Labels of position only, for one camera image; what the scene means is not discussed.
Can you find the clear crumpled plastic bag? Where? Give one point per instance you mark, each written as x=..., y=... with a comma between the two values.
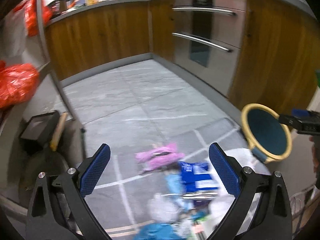
x=163, y=210

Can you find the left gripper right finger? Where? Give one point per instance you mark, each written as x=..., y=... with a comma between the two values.
x=272, y=218

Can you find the black box on shelf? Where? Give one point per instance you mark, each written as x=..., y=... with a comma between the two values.
x=39, y=131

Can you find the grey checked floor mat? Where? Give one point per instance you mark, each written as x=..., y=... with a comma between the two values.
x=120, y=199

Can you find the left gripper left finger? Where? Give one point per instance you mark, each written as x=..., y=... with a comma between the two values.
x=45, y=218

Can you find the blue face mask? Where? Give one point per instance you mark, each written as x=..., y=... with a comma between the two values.
x=176, y=189

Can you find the dark round pan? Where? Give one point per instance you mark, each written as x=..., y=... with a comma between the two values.
x=47, y=161

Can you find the white Coltalin medicine box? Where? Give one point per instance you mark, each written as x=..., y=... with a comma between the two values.
x=196, y=229

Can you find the pink plastic wrapper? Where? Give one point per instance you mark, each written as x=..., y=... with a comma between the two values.
x=159, y=157

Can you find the red plastic bag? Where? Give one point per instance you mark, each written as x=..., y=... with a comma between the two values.
x=18, y=83
x=30, y=15

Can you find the stainless steel oven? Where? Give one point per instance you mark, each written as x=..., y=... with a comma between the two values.
x=208, y=38

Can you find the person's right hand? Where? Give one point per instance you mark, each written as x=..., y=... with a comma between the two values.
x=315, y=157

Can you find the blue paper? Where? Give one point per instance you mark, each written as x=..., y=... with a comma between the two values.
x=164, y=231

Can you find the pot on counter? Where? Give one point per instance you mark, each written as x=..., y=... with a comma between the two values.
x=57, y=7

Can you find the upper red plastic bag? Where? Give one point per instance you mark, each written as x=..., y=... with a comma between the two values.
x=30, y=15

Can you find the wooden kitchen cabinets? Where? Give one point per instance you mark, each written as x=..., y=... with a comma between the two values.
x=276, y=67

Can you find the blue wet wipes pack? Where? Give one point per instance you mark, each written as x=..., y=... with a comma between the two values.
x=197, y=177

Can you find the yellow rimmed blue trash bin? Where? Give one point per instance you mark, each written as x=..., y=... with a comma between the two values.
x=267, y=138

